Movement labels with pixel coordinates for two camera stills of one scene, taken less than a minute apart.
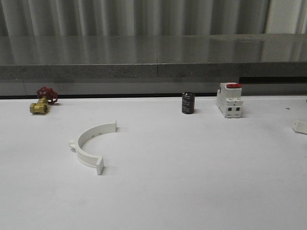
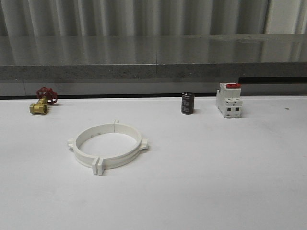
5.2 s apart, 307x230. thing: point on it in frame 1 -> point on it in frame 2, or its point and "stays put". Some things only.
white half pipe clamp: x=300 y=127 -> x=121 y=160
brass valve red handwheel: x=45 y=96 stays put
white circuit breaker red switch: x=229 y=101 stays put
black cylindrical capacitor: x=188 y=102 stays put
